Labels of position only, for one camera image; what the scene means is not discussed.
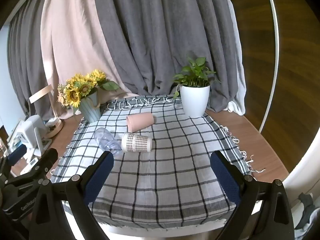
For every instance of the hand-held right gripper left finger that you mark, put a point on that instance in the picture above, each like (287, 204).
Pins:
(97, 180)

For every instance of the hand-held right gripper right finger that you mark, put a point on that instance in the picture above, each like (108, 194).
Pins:
(226, 180)

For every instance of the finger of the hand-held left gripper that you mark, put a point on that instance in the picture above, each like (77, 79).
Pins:
(46, 160)
(16, 154)

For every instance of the clear plastic cup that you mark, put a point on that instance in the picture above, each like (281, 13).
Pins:
(106, 140)

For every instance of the checked paper cup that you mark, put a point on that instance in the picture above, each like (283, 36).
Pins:
(136, 142)

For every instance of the pink cup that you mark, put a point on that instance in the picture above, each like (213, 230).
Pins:
(140, 122)

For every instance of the small white remote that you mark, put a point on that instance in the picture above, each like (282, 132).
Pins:
(28, 165)

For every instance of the white desktop device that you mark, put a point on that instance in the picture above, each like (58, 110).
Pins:
(32, 130)

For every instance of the round wooden tray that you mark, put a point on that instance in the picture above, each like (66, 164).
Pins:
(56, 130)

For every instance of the grey plaid tablecloth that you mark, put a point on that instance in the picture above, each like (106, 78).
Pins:
(162, 180)

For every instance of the pale green ribbed vase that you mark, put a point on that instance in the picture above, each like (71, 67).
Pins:
(91, 110)

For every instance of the sunflower bouquet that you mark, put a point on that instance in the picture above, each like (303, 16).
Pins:
(75, 95)

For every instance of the white sheer curtain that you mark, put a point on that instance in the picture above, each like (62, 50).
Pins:
(237, 105)

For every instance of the white ribbed plant pot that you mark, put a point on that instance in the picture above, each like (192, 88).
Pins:
(195, 102)

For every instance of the dark grey cloth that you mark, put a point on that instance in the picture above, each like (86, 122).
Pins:
(306, 210)

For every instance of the narrow grey curtain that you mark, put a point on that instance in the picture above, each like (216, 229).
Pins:
(23, 67)

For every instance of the green pothos plant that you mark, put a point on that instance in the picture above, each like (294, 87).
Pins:
(192, 77)

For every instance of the pink curtain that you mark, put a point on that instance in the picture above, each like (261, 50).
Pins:
(72, 42)

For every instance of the wide grey curtain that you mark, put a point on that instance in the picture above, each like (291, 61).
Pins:
(162, 42)

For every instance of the white hoop frame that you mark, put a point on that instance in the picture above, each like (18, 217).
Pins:
(276, 55)

